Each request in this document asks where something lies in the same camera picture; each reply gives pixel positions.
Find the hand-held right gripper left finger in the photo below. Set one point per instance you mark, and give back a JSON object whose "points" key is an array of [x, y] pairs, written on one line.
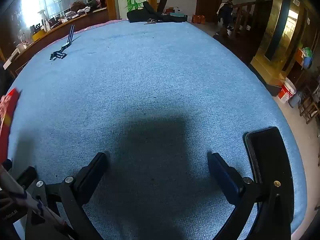
{"points": [[96, 166]]}

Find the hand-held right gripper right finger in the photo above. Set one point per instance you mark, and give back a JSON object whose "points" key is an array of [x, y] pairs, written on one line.
{"points": [[222, 175]]}

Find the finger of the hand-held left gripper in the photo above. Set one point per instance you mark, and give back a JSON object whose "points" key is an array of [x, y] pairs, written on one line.
{"points": [[25, 177]]}

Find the black smartphone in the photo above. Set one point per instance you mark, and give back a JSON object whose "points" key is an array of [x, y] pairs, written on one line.
{"points": [[266, 155]]}

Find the blue table cloth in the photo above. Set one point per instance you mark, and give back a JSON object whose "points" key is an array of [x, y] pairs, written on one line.
{"points": [[155, 85]]}

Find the grey bucket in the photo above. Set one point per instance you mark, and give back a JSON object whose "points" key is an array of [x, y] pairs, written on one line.
{"points": [[296, 99]]}

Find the white paint bucket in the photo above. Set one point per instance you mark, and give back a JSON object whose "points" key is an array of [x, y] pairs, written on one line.
{"points": [[287, 90]]}

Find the wooden chair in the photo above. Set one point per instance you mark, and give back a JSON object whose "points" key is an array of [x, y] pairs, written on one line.
{"points": [[310, 106]]}

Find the yellow container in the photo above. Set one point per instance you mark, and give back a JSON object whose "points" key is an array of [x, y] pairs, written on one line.
{"points": [[38, 36]]}

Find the wooden counter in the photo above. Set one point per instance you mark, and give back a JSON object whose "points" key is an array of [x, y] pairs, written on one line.
{"points": [[62, 27]]}

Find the bunch of keys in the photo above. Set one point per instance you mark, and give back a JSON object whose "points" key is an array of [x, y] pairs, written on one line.
{"points": [[150, 22]]}

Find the wooden stair railing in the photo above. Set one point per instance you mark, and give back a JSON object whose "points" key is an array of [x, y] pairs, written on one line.
{"points": [[243, 15]]}

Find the black bag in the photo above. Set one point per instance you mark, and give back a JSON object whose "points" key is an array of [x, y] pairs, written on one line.
{"points": [[150, 13]]}

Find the dark jacket on post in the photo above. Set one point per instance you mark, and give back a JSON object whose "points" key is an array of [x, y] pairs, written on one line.
{"points": [[225, 11]]}

